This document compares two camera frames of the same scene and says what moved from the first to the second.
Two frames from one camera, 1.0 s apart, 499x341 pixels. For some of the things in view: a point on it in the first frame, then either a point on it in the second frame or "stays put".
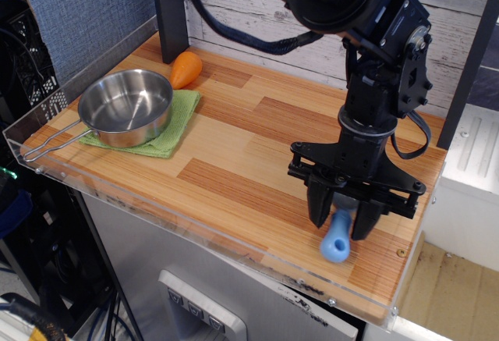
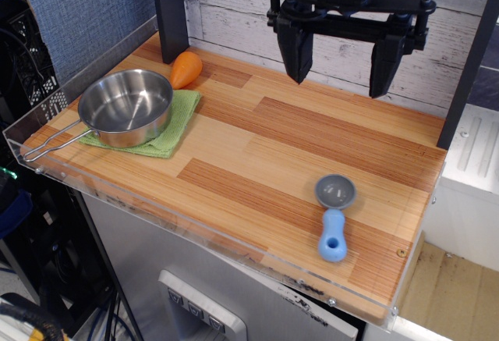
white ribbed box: x=463 y=218 stays put
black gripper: x=358 y=166 -> x=348 y=1
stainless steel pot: x=125 y=108 stays put
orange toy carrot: x=185 y=68 stays put
